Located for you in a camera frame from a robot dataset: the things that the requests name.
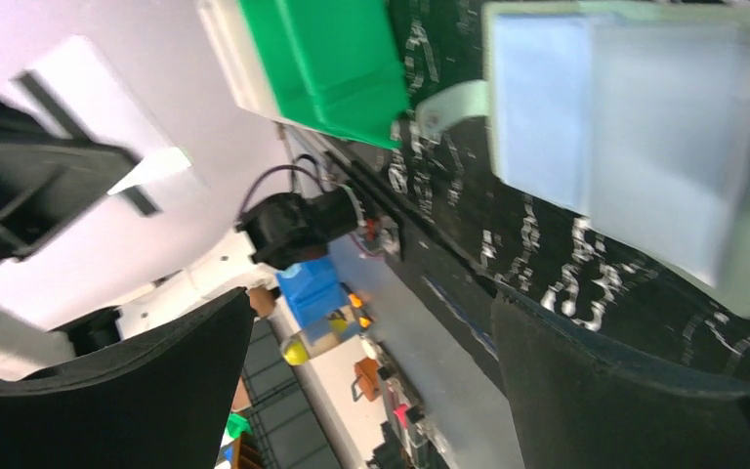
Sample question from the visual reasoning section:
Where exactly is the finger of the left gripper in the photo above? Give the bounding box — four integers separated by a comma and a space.
0, 77, 137, 263

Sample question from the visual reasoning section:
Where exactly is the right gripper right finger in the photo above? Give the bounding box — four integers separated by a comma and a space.
491, 292, 750, 468

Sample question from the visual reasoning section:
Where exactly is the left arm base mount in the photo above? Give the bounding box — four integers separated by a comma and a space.
235, 184, 405, 272

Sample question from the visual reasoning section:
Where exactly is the green plastic bin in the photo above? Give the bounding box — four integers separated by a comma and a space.
239, 1, 410, 149

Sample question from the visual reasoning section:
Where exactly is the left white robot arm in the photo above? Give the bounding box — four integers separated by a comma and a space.
0, 73, 272, 381

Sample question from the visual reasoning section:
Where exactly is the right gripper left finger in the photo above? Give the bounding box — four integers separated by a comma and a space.
0, 288, 254, 468

